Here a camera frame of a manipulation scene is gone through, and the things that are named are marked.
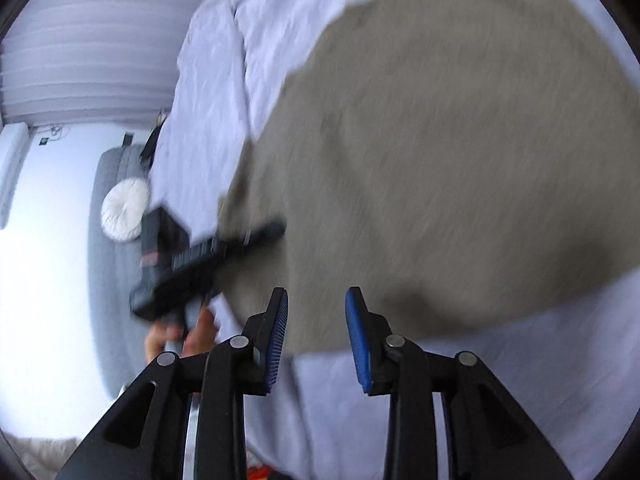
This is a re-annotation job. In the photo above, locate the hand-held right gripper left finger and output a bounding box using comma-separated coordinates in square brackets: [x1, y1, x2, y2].
[55, 287, 290, 480]

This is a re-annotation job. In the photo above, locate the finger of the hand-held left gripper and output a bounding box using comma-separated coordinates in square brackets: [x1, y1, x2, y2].
[220, 221, 287, 263]

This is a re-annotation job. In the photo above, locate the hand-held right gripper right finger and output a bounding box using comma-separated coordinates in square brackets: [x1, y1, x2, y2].
[345, 286, 584, 480]

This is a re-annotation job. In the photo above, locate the olive knit sweater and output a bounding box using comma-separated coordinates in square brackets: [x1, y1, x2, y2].
[217, 0, 640, 361]

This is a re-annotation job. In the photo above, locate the person's left hand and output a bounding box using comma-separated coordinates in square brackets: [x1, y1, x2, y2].
[145, 307, 221, 362]

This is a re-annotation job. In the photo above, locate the round white pleated cushion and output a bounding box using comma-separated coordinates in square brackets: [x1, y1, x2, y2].
[101, 178, 151, 244]

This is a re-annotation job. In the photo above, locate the lavender fleece blanket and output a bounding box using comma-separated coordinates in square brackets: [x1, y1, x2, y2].
[147, 0, 640, 480]

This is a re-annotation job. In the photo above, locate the grey curtain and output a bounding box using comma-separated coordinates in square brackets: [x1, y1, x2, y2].
[0, 0, 242, 127]

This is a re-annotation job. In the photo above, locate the beige shaggy rug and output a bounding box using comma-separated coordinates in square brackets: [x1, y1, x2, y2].
[0, 435, 82, 480]

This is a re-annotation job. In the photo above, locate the black strap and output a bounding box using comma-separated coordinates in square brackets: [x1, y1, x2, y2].
[139, 110, 169, 168]

